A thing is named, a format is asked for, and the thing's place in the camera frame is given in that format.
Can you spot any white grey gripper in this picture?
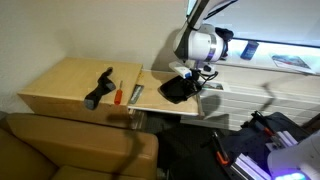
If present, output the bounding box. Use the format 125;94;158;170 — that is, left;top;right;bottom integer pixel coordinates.
169;61;216;92

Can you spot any black plastic tray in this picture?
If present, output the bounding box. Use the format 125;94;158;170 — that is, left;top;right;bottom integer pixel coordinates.
158;76;202;104

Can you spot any wooden top drawer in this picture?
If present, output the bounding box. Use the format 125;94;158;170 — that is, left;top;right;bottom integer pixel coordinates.
128;70;199;116

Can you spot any orange handled screwdriver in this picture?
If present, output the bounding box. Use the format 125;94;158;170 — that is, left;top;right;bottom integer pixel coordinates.
114;80;123;105

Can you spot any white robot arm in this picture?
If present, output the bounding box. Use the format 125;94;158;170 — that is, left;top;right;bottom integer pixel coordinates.
169;0;238;85

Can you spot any light wooden drawer cabinet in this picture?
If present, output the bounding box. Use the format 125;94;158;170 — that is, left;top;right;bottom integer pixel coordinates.
18;58;142;129

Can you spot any photo card on radiator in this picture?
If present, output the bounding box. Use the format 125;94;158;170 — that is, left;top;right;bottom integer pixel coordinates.
203;83;224;90

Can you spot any white radiator cover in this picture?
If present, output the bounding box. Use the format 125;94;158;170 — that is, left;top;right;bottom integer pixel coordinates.
181;81;320;131

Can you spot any navy Cal cap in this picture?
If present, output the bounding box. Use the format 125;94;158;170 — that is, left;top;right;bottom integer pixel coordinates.
215;28;234;58

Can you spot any orange black clamp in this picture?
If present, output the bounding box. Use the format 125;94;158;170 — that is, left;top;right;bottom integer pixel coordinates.
212;131;229;166

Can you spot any black grey handheld tool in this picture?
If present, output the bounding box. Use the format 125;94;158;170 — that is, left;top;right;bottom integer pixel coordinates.
84;67;116;110

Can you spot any magazine on sill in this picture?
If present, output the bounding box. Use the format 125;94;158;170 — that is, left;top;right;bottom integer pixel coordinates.
271;55;317;74

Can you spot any tan leather couch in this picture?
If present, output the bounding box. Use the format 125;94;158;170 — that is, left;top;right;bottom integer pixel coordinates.
0;113;158;180

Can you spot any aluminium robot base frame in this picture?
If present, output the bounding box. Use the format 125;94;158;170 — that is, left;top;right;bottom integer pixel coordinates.
230;131;298;180

